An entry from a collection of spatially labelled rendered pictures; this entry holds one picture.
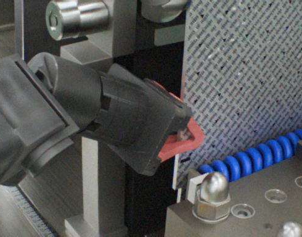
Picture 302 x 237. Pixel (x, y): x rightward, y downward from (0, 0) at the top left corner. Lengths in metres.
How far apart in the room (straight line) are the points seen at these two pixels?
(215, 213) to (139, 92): 0.13
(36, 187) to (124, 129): 0.33
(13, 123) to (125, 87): 0.14
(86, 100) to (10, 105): 0.09
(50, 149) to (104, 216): 0.31
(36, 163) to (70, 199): 0.39
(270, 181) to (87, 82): 0.24
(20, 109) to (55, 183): 0.42
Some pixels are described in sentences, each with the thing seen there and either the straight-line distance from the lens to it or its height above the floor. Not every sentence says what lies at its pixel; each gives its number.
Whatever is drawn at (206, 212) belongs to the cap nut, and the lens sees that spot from 0.60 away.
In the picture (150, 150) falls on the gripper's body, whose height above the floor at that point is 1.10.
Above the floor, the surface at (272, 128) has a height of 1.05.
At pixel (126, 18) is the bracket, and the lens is 0.64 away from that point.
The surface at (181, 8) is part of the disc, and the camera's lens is 0.59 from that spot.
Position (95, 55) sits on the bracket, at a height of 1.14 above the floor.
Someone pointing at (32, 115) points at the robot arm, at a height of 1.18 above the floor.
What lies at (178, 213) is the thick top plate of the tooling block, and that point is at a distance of 0.62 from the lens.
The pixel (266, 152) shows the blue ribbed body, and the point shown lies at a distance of 0.70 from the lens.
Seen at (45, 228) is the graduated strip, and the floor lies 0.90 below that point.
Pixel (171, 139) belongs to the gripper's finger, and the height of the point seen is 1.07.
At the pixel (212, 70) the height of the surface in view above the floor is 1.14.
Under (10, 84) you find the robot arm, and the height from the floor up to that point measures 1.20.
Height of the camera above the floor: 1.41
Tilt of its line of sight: 30 degrees down
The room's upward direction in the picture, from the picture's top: 3 degrees clockwise
